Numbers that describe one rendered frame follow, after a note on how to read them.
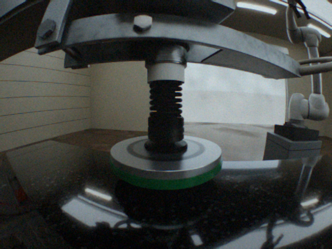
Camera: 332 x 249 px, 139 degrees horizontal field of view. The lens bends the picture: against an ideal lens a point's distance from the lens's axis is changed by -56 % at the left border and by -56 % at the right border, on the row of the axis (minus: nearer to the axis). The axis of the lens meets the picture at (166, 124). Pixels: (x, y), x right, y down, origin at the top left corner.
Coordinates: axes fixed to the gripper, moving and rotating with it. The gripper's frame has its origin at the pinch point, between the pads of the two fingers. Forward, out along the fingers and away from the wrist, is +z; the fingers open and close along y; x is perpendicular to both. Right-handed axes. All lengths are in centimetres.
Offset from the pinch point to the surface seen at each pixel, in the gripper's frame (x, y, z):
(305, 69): 14, 43, 25
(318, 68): 18, 40, 26
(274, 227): 37, 82, 37
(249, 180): 24, 80, 39
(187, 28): 21, 82, 10
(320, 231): 42, 77, 39
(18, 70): -198, 466, -251
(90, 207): 32, 104, 29
